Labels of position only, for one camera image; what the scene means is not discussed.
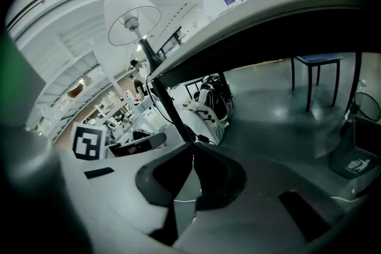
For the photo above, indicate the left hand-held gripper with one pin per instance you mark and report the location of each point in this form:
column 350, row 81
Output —
column 89, row 142

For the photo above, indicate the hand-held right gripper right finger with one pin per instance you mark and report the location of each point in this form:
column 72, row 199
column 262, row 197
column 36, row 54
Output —
column 253, row 226

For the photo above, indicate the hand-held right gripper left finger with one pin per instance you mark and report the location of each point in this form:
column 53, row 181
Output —
column 119, row 202

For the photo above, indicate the lit table lamp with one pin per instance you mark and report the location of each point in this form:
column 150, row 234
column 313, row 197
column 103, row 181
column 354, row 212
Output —
column 128, row 9

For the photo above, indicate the white shelf rack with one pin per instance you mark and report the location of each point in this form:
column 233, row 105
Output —
column 125, row 95

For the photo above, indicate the grey trash bin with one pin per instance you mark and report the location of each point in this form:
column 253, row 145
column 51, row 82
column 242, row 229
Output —
column 354, row 157

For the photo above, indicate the grey marble table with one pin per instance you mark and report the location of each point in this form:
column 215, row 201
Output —
column 268, row 38

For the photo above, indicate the black floor fan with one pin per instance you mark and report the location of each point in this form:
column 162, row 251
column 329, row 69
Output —
column 353, row 106

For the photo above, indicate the dark blue chair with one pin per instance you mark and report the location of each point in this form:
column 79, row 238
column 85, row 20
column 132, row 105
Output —
column 318, row 59

